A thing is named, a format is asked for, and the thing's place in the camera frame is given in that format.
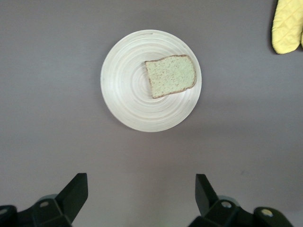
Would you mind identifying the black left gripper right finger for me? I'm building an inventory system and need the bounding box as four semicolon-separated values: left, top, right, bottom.
189;174;293;227

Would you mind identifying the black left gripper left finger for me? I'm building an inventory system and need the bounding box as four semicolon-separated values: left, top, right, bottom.
0;173;89;227

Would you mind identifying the round wooden plate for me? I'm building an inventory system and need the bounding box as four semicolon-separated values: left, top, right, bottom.
99;29;203;132

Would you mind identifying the slice of brown bread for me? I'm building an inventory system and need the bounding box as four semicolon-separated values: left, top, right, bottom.
144;54;197;99

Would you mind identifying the large table cover mat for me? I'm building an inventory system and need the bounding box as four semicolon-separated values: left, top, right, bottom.
0;0;303;227

